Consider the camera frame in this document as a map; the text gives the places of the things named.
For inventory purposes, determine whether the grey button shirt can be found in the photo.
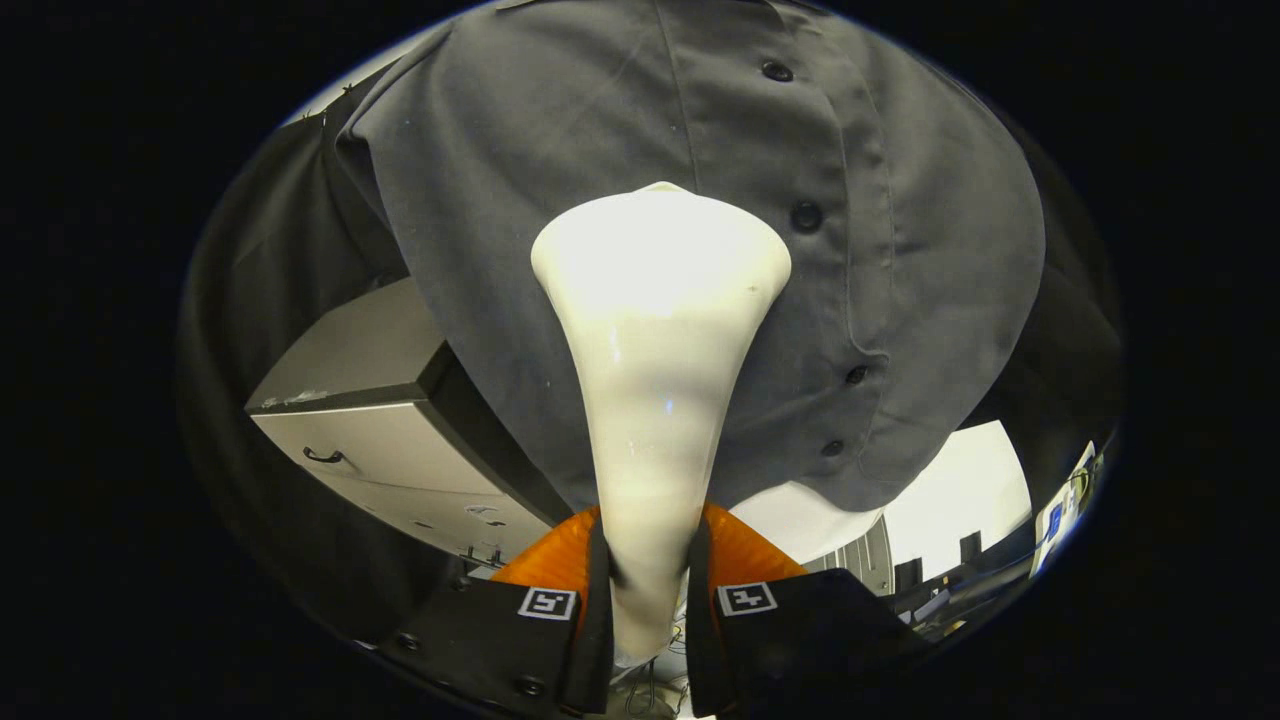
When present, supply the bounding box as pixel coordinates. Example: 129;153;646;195
335;0;1047;513

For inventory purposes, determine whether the grey drawer cabinet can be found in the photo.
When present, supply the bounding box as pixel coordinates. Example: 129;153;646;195
245;277;573;566

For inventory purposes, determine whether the white garment steamer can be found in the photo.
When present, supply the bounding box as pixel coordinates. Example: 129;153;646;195
530;181;793;663

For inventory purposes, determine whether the white mannequin torso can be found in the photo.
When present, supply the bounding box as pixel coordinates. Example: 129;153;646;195
730;480;886;566

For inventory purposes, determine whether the white ribbed cabinet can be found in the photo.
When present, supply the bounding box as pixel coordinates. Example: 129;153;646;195
805;420;1033;598

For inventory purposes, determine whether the white side table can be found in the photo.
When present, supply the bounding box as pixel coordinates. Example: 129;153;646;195
1030;440;1101;576

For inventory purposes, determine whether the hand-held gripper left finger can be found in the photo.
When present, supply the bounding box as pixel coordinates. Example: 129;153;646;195
378;505;614;716

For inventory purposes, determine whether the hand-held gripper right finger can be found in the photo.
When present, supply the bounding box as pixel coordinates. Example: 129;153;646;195
686;502;936;719

